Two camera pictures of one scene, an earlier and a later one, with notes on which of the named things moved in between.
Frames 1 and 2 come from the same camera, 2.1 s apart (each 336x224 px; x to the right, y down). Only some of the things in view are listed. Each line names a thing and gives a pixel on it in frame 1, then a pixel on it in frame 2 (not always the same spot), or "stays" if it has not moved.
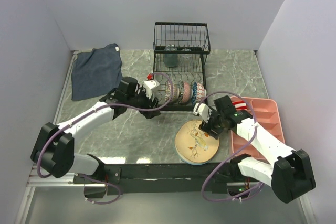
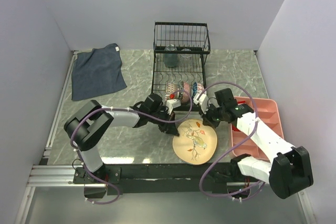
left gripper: (148, 102) → (170, 128)
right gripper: (207, 127) → (206, 119)
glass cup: (170, 60) stays
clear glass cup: (185, 60) stays
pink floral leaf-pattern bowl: (186, 92) stays
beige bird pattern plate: (193, 144) stays
